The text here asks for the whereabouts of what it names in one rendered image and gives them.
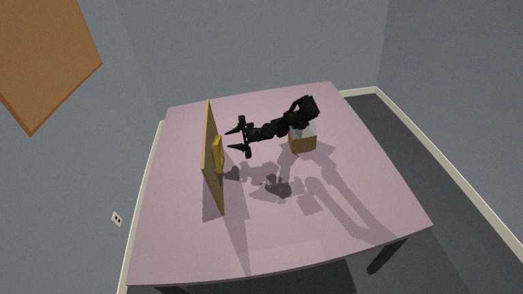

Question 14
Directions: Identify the yellow picture frame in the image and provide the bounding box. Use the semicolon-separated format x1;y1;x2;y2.
212;135;225;173

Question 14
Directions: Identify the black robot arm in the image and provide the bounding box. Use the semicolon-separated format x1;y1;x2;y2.
260;95;320;140

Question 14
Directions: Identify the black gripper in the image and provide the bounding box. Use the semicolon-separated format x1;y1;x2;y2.
225;115;262;159

